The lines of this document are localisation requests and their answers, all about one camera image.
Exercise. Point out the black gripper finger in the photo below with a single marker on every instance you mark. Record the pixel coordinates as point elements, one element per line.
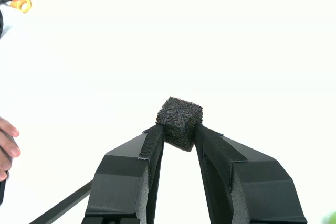
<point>257,190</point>
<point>120,187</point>

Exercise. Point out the black foam box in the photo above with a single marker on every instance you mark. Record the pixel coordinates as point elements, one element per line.
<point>179,121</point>

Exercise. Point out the person's bare hand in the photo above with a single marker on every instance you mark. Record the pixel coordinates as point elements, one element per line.
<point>8,148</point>

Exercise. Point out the black flat bar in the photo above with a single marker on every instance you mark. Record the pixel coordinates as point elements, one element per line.
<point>65,203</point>

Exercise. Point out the black curved object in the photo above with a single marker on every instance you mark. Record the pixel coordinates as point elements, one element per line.
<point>1,24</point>

